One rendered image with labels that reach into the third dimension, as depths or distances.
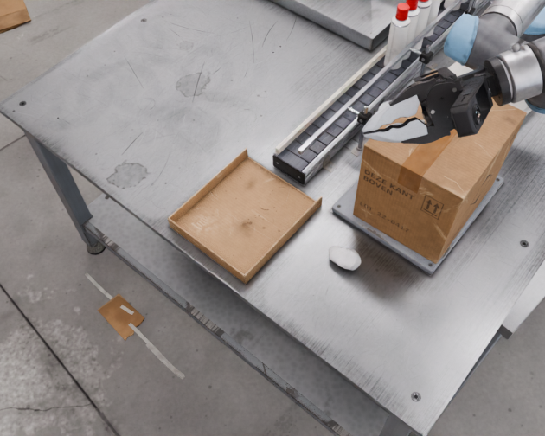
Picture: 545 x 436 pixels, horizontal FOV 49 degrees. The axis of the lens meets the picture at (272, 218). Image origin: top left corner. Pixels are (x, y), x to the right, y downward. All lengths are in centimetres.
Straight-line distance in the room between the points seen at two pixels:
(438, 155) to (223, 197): 57
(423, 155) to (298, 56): 75
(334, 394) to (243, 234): 70
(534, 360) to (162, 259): 140
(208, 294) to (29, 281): 81
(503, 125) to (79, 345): 168
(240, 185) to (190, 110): 32
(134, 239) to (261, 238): 88
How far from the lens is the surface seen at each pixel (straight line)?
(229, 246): 149
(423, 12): 183
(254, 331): 205
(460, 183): 128
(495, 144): 137
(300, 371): 199
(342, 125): 167
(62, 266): 258
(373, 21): 201
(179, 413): 221
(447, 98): 90
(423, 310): 144
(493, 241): 158
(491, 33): 105
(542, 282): 156
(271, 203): 155
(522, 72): 92
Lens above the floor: 210
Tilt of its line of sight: 56 degrees down
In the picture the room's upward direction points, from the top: 2 degrees counter-clockwise
